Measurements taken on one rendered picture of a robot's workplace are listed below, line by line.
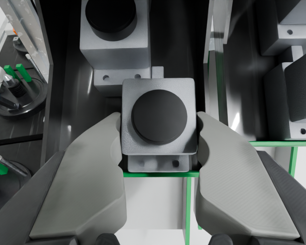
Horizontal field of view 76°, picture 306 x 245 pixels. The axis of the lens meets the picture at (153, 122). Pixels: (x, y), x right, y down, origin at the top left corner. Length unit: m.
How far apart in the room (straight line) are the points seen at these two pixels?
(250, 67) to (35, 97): 0.49
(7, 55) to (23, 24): 0.59
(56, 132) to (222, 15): 0.18
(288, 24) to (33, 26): 0.21
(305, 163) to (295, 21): 0.49
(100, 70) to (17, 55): 0.63
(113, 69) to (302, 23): 0.16
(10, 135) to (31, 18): 0.39
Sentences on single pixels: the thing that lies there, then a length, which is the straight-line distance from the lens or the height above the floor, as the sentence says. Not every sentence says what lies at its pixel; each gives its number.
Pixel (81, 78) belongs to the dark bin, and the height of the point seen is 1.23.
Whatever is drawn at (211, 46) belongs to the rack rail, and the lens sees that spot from 0.24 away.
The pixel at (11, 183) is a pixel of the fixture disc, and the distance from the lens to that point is 0.46.
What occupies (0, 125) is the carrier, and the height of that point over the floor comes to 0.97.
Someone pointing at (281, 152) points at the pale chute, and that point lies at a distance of 0.36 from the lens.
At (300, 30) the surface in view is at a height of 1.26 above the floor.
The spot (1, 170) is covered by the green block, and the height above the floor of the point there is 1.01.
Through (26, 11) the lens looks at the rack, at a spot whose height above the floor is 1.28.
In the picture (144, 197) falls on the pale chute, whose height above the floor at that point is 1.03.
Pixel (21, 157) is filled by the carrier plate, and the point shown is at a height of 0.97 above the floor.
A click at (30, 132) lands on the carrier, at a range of 0.53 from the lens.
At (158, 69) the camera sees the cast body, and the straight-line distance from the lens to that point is 0.17.
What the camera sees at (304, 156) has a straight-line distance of 0.67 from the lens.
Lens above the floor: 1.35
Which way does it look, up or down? 55 degrees down
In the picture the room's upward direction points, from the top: 1 degrees counter-clockwise
